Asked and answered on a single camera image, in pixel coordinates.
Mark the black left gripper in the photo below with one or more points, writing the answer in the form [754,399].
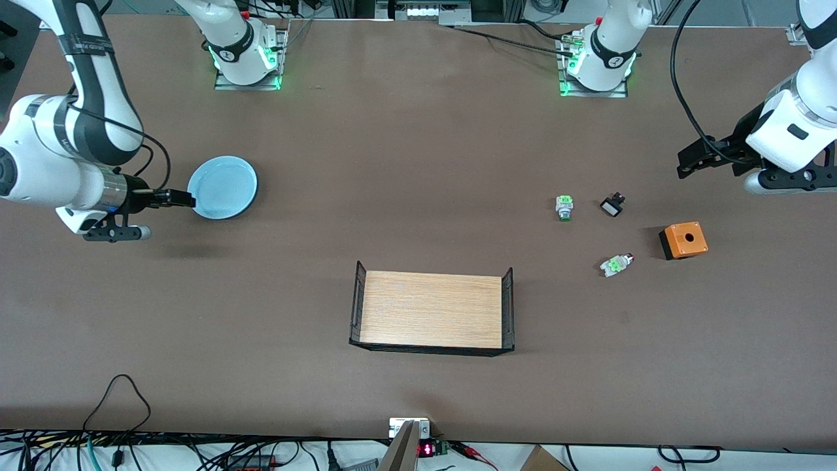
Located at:
[737,145]

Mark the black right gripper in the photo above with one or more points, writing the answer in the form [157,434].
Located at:
[136,197]

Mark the light blue round plate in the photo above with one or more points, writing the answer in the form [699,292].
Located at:
[225,188]

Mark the green white switch part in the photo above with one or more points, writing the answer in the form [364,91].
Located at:
[614,265]

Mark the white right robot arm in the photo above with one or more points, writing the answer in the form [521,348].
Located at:
[46,170]

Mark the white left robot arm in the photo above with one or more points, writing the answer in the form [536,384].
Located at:
[791,124]

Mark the wooden shelf with mesh sides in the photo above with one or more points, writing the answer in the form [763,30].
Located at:
[431,307]

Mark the brown cardboard piece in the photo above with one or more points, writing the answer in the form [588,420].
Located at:
[543,461]

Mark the module with red display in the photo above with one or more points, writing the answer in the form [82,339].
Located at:
[428,449]

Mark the orange button enclosure box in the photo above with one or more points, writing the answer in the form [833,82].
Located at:
[685,241]

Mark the small black rectangular switch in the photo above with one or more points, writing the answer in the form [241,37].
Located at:
[612,207]

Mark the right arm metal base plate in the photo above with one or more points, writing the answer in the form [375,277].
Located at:
[225,86]

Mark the green push button switch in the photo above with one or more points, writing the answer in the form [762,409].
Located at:
[564,207]

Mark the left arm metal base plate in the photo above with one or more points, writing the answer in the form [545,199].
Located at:
[569,93]

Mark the aluminium frame post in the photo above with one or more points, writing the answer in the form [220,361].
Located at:
[796,34]

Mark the aluminium frame with power strip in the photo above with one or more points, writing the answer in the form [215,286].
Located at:
[422,12]

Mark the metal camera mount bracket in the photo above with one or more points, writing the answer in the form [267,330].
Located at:
[405,445]

